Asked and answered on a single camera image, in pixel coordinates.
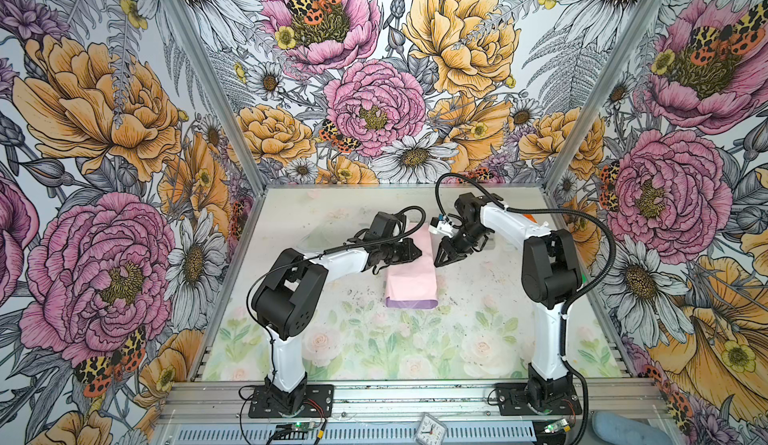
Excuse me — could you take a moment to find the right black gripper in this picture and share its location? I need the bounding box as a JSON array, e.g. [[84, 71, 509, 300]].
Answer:
[[433, 221, 491, 267]]

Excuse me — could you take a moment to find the purple wrapping paper sheet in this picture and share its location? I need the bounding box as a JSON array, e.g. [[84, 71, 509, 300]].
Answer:
[[385, 228, 438, 310]]

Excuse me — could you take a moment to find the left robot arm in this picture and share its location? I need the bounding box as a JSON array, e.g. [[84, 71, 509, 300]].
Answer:
[[249, 238, 422, 416]]

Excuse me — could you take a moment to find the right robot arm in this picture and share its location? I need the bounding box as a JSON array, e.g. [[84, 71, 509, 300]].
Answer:
[[429, 194, 582, 414]]

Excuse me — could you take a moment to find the small white clock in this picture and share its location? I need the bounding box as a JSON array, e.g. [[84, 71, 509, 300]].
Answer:
[[414, 413, 447, 445]]

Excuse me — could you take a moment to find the blue grey cloth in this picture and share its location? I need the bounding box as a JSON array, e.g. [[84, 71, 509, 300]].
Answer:
[[591, 411, 673, 445]]

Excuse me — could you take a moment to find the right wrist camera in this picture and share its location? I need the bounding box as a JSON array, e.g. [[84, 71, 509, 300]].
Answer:
[[429, 193, 485, 237]]

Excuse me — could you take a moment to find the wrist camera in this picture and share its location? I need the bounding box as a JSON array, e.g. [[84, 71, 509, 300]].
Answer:
[[429, 193, 485, 237], [364, 212, 404, 241]]

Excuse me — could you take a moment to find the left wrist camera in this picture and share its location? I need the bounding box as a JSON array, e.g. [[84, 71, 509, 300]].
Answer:
[[364, 212, 404, 241]]

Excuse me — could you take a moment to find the left black cable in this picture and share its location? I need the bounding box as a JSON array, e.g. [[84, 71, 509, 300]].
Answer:
[[245, 205, 427, 380]]

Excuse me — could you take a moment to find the right black corrugated cable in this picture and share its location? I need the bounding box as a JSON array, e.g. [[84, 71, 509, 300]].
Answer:
[[434, 172, 618, 445]]

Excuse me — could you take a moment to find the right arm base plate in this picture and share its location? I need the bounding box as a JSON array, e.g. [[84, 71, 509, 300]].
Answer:
[[488, 382, 582, 416]]

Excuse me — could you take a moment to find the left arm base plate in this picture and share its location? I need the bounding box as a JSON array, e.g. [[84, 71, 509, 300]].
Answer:
[[247, 384, 335, 419]]

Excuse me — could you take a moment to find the aluminium front rail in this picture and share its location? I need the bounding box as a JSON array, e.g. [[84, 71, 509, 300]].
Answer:
[[158, 377, 668, 426]]

